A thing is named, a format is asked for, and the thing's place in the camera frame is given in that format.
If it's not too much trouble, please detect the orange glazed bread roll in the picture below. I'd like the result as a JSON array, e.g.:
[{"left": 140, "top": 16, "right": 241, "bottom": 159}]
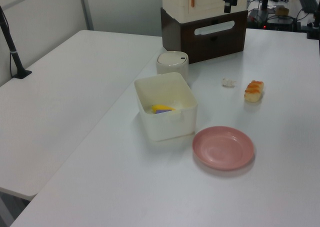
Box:
[{"left": 244, "top": 79, "right": 265, "bottom": 103}]

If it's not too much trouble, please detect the pink round plate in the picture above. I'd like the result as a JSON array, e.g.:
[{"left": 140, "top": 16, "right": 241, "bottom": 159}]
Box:
[{"left": 192, "top": 126, "right": 256, "bottom": 171}]

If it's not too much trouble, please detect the black monitor stand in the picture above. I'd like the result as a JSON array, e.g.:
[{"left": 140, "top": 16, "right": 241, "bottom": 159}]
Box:
[{"left": 247, "top": 0, "right": 272, "bottom": 28}]

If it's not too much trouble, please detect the white oven appliance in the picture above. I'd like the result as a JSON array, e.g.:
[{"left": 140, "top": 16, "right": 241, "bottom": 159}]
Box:
[{"left": 160, "top": 6, "right": 249, "bottom": 65}]

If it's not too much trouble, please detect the small brown box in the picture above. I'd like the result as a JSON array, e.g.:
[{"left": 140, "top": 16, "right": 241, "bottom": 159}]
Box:
[{"left": 274, "top": 6, "right": 290, "bottom": 16}]

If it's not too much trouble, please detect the black device with red light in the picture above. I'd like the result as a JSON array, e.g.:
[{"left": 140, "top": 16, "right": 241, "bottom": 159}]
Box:
[{"left": 264, "top": 15, "right": 297, "bottom": 32}]

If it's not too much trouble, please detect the black keyboard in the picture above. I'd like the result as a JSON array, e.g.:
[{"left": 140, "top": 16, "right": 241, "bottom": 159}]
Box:
[{"left": 297, "top": 0, "right": 319, "bottom": 13}]

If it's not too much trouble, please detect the crumpled white paper scrap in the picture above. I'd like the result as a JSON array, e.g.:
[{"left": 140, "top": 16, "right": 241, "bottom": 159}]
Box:
[{"left": 221, "top": 77, "right": 238, "bottom": 89}]

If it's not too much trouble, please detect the cream lidded mini trash can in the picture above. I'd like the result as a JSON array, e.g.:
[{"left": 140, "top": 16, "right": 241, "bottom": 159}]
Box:
[{"left": 156, "top": 51, "right": 190, "bottom": 84}]

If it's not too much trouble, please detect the black table clamp with pole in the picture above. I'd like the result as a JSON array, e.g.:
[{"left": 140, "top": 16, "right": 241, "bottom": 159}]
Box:
[{"left": 305, "top": 1, "right": 320, "bottom": 41}]

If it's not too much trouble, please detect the yellow banana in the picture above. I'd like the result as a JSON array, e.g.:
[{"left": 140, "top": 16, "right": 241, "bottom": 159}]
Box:
[{"left": 151, "top": 104, "right": 177, "bottom": 112}]

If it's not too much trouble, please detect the cream open plastic bin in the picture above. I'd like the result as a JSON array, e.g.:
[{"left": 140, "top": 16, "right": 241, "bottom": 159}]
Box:
[{"left": 133, "top": 71, "right": 199, "bottom": 142}]

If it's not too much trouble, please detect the cream storage box with handles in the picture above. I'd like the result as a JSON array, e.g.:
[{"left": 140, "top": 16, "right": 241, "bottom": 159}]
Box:
[{"left": 161, "top": 0, "right": 249, "bottom": 24}]

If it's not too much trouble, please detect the black camera stand pole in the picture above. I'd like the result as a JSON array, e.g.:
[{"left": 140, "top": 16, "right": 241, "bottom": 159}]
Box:
[{"left": 0, "top": 5, "right": 33, "bottom": 81}]

